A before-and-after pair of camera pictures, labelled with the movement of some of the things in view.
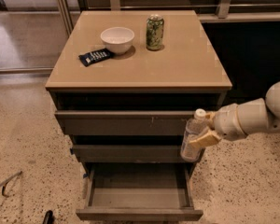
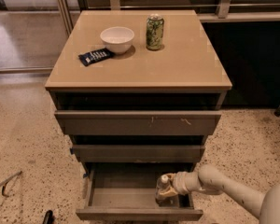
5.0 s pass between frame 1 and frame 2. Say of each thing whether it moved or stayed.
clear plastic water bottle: moved
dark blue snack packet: stayed
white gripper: moved
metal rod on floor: stayed
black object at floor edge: stayed
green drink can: stayed
